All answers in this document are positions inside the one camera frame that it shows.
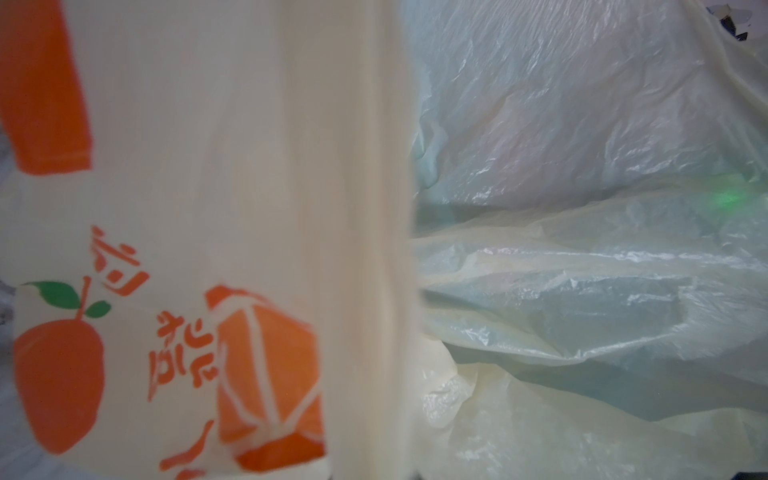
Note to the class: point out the cream plastic bag orange print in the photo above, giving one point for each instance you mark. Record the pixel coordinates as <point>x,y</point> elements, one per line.
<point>382,240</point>

